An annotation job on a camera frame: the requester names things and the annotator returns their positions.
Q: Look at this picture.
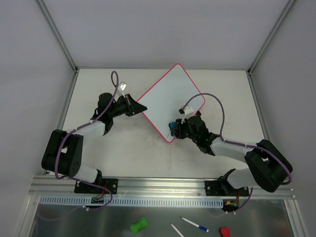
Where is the blue whiteboard eraser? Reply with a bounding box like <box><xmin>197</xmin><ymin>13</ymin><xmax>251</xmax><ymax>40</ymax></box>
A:
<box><xmin>168</xmin><ymin>122</ymin><xmax>176</xmax><ymax>137</ymax></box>

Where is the pink framed whiteboard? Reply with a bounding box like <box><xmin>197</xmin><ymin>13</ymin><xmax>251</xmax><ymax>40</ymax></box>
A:
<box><xmin>137</xmin><ymin>64</ymin><xmax>201</xmax><ymax>143</ymax></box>

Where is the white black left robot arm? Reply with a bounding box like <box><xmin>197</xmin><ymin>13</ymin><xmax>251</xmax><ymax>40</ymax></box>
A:
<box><xmin>41</xmin><ymin>93</ymin><xmax>147</xmax><ymax>193</ymax></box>

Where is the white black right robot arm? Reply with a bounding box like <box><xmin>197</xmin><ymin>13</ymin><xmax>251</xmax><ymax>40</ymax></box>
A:
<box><xmin>169</xmin><ymin>116</ymin><xmax>293</xmax><ymax>196</ymax></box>

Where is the white marker blue cap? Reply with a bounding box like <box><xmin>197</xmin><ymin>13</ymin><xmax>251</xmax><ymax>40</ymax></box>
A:
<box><xmin>180</xmin><ymin>217</ymin><xmax>209</xmax><ymax>233</ymax></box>

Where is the white marker red tip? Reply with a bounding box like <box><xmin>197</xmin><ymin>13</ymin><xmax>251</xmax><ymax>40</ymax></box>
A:
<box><xmin>170</xmin><ymin>223</ymin><xmax>184</xmax><ymax>237</ymax></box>

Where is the green bone shaped toy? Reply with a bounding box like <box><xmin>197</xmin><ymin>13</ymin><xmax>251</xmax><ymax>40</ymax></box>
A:
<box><xmin>130</xmin><ymin>217</ymin><xmax>148</xmax><ymax>235</ymax></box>

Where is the red toy piece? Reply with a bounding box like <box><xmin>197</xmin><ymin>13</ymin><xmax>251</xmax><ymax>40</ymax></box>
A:
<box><xmin>220</xmin><ymin>227</ymin><xmax>231</xmax><ymax>237</ymax></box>

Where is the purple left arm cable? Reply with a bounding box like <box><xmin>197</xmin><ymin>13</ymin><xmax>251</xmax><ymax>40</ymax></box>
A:
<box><xmin>54</xmin><ymin>71</ymin><xmax>119</xmax><ymax>179</ymax></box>

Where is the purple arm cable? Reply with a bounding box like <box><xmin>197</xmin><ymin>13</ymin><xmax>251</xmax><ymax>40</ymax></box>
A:
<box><xmin>184</xmin><ymin>93</ymin><xmax>294</xmax><ymax>185</ymax></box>
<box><xmin>54</xmin><ymin>71</ymin><xmax>119</xmax><ymax>179</ymax></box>

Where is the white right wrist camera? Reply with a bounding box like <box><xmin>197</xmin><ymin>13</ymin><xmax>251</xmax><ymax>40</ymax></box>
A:
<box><xmin>179</xmin><ymin>105</ymin><xmax>195</xmax><ymax>123</ymax></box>

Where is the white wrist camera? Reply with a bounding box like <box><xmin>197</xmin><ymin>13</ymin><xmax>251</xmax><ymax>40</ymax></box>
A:
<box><xmin>118</xmin><ymin>81</ymin><xmax>127</xmax><ymax>97</ymax></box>
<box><xmin>179</xmin><ymin>105</ymin><xmax>195</xmax><ymax>123</ymax></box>

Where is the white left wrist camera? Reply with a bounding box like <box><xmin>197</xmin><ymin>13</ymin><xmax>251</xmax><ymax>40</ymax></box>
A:
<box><xmin>118</xmin><ymin>81</ymin><xmax>127</xmax><ymax>97</ymax></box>

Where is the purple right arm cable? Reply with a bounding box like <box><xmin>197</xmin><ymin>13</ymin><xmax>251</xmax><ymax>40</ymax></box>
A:
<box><xmin>184</xmin><ymin>93</ymin><xmax>294</xmax><ymax>185</ymax></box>

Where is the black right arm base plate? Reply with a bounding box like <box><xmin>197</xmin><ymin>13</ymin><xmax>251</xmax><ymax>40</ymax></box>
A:
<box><xmin>204</xmin><ymin>180</ymin><xmax>250</xmax><ymax>197</ymax></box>

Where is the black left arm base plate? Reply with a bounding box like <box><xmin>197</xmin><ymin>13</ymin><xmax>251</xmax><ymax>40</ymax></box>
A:
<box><xmin>74</xmin><ymin>178</ymin><xmax>119</xmax><ymax>195</ymax></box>

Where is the aluminium mounting rail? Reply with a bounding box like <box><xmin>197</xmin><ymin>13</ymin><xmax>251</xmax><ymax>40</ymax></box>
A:
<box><xmin>28</xmin><ymin>175</ymin><xmax>296</xmax><ymax>199</ymax></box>

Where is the white slotted cable duct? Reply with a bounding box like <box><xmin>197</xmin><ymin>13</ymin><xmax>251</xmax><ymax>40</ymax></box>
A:
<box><xmin>39</xmin><ymin>195</ymin><xmax>224</xmax><ymax>209</ymax></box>

